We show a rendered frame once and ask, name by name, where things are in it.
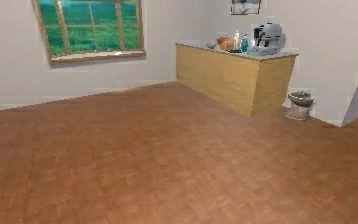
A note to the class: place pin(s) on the grey bowl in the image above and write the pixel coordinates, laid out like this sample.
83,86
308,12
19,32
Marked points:
211,44

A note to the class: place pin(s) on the wooden counter with grey top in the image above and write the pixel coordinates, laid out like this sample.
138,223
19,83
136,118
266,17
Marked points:
227,78

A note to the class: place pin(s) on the brown bread loaf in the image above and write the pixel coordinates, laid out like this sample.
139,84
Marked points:
225,43

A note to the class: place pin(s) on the white statuette on black base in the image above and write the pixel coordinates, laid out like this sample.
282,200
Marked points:
236,41

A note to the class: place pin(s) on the teal spray bottle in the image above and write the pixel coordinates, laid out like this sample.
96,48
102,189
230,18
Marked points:
244,43

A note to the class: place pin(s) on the grey coffee machine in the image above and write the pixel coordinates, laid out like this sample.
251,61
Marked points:
267,39

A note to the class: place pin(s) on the wooden framed window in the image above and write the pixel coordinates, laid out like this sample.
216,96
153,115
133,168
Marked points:
92,30

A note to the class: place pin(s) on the grey bin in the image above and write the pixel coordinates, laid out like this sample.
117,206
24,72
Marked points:
299,105

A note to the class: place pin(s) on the framed wall picture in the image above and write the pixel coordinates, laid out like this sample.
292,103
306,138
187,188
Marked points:
245,6

